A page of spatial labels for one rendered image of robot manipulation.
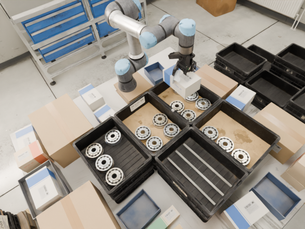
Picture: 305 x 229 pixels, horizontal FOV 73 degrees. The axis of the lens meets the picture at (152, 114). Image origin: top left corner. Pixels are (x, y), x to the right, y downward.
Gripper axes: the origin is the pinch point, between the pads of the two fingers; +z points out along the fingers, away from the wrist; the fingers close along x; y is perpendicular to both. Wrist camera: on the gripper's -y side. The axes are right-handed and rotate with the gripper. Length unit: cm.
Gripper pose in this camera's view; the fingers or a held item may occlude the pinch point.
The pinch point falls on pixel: (181, 77)
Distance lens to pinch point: 125.1
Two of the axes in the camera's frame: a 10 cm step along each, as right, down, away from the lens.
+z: 0.7, 5.8, 8.1
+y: 6.0, 6.3, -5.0
